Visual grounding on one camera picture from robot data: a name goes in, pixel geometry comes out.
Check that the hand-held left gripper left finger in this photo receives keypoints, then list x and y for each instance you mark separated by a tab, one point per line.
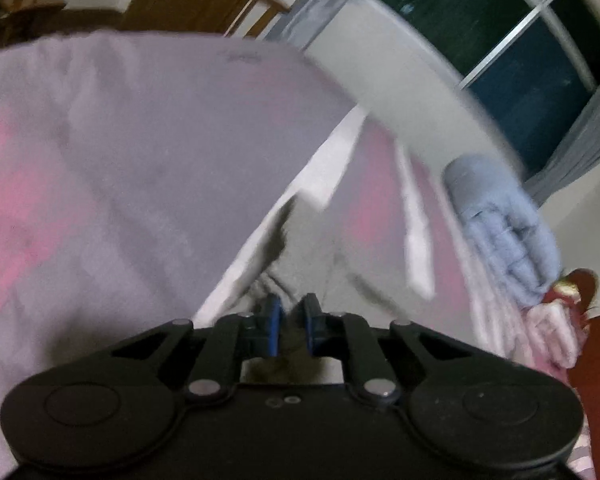
273	321

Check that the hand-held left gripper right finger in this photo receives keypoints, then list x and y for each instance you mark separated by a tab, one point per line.
310	321

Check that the folded light blue duvet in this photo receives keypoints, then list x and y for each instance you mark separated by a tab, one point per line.
505	230

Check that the pink grey striped bed sheet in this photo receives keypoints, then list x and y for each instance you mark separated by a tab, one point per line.
130	160

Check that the folded pink quilt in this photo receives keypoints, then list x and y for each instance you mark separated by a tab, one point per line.
555	335

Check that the red patterned blanket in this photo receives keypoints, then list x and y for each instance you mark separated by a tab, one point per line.
582	290

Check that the wooden chair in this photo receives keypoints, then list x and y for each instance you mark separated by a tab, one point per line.
262	10

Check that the grey curtain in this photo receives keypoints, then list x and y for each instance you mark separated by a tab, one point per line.
320	0
585	145

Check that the dark sliding window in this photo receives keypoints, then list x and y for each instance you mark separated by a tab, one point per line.
480	15

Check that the dark wooden table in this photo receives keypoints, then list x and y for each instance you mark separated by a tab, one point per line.
20	22

